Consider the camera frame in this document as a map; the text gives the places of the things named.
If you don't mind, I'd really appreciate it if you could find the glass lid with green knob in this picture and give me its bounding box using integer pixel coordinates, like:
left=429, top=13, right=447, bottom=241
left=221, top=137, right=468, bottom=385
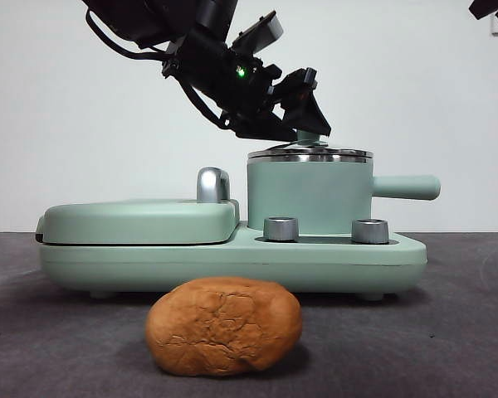
left=247, top=129, right=374, bottom=162

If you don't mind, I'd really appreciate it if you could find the brown potato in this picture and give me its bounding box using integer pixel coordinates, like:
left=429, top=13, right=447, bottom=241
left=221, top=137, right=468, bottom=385
left=144, top=277, right=304, bottom=378

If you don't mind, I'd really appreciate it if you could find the mint green steamer pot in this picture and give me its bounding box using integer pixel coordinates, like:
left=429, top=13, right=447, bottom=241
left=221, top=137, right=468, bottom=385
left=247, top=155, right=442, bottom=233

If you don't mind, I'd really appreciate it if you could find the silver control knob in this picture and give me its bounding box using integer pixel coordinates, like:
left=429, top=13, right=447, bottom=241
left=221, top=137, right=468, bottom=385
left=263, top=216, right=298, bottom=242
left=351, top=218, right=389, bottom=245

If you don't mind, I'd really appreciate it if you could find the mint green breakfast machine base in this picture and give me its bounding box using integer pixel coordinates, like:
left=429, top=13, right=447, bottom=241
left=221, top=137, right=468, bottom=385
left=39, top=219, right=428, bottom=301

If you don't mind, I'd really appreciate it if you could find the mint green griddle cover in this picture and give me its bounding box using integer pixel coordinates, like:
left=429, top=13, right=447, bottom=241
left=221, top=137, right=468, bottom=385
left=35, top=197, right=241, bottom=246

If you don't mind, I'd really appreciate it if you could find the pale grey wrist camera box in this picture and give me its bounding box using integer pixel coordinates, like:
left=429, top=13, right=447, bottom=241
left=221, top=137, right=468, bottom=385
left=231, top=11, right=285, bottom=54

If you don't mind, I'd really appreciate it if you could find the silver griddle cover handle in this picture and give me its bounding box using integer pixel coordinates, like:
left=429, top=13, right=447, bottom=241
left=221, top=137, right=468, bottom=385
left=196, top=166, right=232, bottom=205

